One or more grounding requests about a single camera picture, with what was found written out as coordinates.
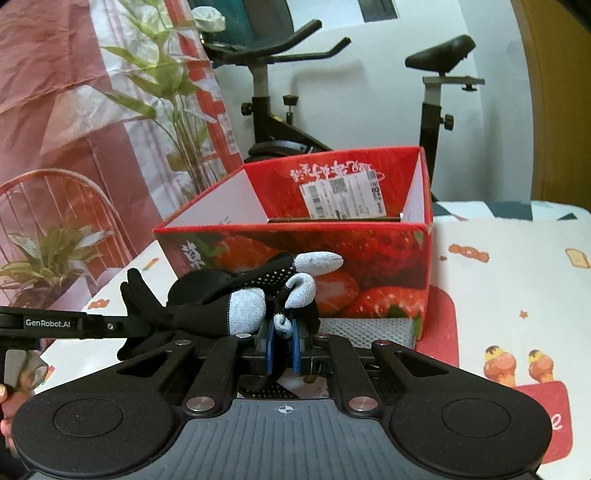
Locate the grey knit cloth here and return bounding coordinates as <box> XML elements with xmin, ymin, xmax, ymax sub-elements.
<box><xmin>320</xmin><ymin>316</ymin><xmax>415</xmax><ymax>348</ymax></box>

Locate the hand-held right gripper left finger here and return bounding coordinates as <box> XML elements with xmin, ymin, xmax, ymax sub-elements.
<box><xmin>117</xmin><ymin>322</ymin><xmax>278</xmax><ymax>417</ymax></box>

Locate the dark window frame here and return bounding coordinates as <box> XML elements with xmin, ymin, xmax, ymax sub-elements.
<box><xmin>241</xmin><ymin>0</ymin><xmax>399</xmax><ymax>48</ymax></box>

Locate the black exercise bike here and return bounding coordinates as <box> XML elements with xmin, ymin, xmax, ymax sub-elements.
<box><xmin>202</xmin><ymin>18</ymin><xmax>486</xmax><ymax>204</ymax></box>

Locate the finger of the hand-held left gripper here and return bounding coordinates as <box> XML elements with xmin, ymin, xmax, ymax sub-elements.
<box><xmin>87</xmin><ymin>315</ymin><xmax>139</xmax><ymax>341</ymax></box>

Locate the white artificial flower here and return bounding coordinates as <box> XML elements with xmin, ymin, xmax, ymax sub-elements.
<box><xmin>191</xmin><ymin>6</ymin><xmax>226</xmax><ymax>34</ymax></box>

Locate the red wire chair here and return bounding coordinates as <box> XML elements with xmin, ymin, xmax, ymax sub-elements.
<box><xmin>0</xmin><ymin>168</ymin><xmax>136</xmax><ymax>298</ymax></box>

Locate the wooden door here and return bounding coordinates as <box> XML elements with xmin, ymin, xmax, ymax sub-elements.
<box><xmin>508</xmin><ymin>0</ymin><xmax>591</xmax><ymax>208</ymax></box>

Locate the black and grey glove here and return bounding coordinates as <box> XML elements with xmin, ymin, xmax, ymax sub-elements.
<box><xmin>117</xmin><ymin>251</ymin><xmax>345</xmax><ymax>363</ymax></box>

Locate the small green artificial plant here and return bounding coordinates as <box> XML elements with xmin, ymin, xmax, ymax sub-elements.
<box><xmin>0</xmin><ymin>220</ymin><xmax>116</xmax><ymax>311</ymax></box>

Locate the cartoon printed mat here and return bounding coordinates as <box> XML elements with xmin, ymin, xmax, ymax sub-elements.
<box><xmin>39</xmin><ymin>199</ymin><xmax>591</xmax><ymax>480</ymax></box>

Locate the red strawberry print box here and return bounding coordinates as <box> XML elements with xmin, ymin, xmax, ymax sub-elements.
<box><xmin>153</xmin><ymin>145</ymin><xmax>435</xmax><ymax>352</ymax></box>

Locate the pink printed curtain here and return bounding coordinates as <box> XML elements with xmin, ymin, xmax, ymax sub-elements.
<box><xmin>0</xmin><ymin>0</ymin><xmax>246</xmax><ymax>315</ymax></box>

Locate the teal curtain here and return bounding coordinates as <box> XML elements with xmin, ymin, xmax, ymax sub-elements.
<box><xmin>188</xmin><ymin>0</ymin><xmax>256</xmax><ymax>48</ymax></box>

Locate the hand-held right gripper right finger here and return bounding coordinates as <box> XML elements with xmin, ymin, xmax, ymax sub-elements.
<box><xmin>292</xmin><ymin>322</ymin><xmax>463</xmax><ymax>419</ymax></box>

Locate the tall green artificial plant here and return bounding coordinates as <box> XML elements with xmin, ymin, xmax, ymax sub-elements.
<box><xmin>100</xmin><ymin>0</ymin><xmax>223</xmax><ymax>206</ymax></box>

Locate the person's left hand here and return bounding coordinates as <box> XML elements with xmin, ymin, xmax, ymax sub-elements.
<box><xmin>0</xmin><ymin>384</ymin><xmax>16</xmax><ymax>459</ymax></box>

